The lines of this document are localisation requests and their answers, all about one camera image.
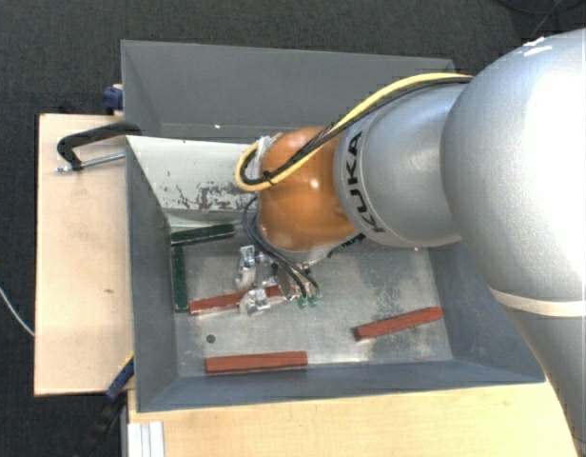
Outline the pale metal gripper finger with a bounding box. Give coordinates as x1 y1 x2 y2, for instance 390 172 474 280
237 288 273 317
233 244 259 291

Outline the red-brown flat block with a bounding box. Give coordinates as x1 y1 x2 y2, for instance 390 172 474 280
187 285 283 317
204 350 309 375
352 306 445 342

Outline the dark green flat block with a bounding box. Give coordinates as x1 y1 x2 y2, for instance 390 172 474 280
171 245 189 313
169 223 237 247

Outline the grey metal bin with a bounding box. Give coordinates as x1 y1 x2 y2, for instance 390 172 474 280
120 39 547 414

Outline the pale wood flat board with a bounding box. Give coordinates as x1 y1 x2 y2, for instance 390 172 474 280
33 113 135 397

